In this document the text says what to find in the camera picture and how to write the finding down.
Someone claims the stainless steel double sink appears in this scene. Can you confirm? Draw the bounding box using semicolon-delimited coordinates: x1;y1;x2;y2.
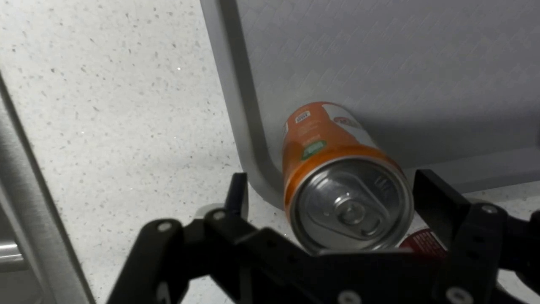
0;72;98;304

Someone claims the red soda can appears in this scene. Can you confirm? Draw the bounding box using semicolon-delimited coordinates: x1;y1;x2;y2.
395;226;453;260

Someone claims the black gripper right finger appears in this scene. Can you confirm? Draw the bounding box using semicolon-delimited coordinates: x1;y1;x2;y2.
412;167;540;304

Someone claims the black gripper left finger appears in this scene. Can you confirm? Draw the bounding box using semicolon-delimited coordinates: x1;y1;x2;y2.
107;170;362;304

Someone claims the grey plastic tray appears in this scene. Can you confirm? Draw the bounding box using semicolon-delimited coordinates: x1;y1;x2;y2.
200;0;540;211

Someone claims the orange soda can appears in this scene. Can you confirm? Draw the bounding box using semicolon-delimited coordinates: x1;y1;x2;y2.
281;99;417;255

